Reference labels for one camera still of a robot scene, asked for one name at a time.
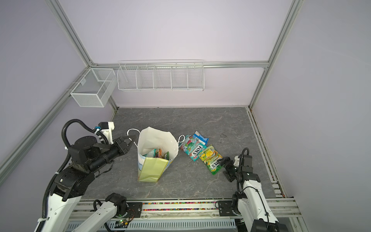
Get yellow green Fox's bag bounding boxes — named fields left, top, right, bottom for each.
left=199, top=145, right=223, bottom=175

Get teal white candy bag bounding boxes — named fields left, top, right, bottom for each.
left=145, top=149, right=156, bottom=158

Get paper bag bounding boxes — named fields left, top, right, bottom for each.
left=127, top=127, right=185, bottom=183

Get teal Fox's mint bag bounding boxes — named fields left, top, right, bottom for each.
left=180, top=135, right=207, bottom=161

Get orange Fox's candy bag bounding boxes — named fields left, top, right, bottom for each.
left=156, top=148, right=163, bottom=159

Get green snack bag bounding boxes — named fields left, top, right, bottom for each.
left=163, top=152, right=170, bottom=160

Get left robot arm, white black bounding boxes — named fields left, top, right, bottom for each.
left=35, top=119, right=136, bottom=232

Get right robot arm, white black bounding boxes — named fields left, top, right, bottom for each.
left=217, top=148, right=288, bottom=232

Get blue snack packet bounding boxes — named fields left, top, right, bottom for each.
left=193, top=131, right=209, bottom=145

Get white mesh basket, small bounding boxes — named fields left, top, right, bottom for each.
left=71, top=68, right=117, bottom=108

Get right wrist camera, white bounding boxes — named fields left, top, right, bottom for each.
left=234, top=155, right=246, bottom=168

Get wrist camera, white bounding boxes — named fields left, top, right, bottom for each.
left=94, top=121, right=115, bottom=145
left=234, top=155, right=246, bottom=168

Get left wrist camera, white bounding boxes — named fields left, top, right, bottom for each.
left=94, top=121, right=115, bottom=145

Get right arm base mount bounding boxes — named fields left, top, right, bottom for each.
left=215, top=200, right=240, bottom=217

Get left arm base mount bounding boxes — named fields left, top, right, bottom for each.
left=115, top=202, right=143, bottom=218

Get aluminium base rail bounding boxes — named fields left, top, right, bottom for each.
left=69, top=198, right=302, bottom=222

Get white wire basket, long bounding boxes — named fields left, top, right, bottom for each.
left=117, top=60, right=205, bottom=91

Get white vented cable duct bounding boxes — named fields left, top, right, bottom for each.
left=66, top=218, right=237, bottom=232

